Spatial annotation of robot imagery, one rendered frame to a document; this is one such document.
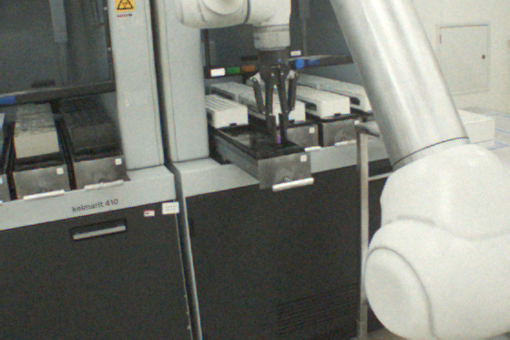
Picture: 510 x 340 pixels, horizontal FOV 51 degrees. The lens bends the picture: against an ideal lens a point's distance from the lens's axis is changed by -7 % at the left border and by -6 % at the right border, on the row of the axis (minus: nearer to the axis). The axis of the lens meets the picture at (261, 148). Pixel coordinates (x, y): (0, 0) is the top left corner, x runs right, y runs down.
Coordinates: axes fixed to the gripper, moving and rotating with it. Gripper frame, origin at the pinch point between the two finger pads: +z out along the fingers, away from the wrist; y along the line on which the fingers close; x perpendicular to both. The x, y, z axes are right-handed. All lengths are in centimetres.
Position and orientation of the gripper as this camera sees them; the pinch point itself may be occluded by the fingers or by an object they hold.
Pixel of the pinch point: (278, 128)
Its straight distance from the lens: 145.2
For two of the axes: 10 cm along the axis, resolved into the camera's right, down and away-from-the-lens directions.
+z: 0.7, 9.6, 2.5
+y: -9.2, 1.6, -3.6
